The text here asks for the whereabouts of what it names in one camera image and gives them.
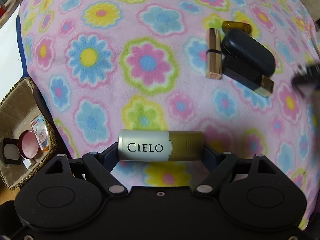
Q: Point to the gold lipstick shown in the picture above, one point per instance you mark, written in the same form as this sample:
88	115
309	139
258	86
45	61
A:
213	62

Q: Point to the white and gold tube bottle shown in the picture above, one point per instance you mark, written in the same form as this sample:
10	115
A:
150	146

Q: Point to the red round tin lid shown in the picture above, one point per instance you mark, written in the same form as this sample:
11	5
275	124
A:
27	145

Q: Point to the black hexagonal powder compact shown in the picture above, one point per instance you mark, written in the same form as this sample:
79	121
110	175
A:
11	151

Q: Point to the floral fleece blanket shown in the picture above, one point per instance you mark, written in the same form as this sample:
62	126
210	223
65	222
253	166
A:
100	17

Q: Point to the amber glass bottle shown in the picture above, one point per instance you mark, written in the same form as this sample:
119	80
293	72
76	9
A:
235	26

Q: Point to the black elastic band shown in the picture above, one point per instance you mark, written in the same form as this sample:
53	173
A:
213	52

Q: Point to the dark oval glasses case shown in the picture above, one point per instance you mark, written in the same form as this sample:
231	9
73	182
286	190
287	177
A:
247	50

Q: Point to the orange face-print package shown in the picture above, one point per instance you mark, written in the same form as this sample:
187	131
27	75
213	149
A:
41	130

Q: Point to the black and gold rectangular box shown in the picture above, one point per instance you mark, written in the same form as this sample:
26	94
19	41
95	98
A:
250	80

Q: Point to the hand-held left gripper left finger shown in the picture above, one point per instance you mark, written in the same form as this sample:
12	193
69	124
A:
111	158

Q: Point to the fabric-lined wicker basket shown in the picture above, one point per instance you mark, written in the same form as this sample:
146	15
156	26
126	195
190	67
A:
15	115

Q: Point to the blue table edge guard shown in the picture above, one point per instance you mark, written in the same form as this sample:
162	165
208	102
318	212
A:
23	55

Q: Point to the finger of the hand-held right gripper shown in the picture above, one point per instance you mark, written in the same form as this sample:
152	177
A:
306	78

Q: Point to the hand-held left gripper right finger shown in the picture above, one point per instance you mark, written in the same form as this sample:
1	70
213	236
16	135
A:
211	158

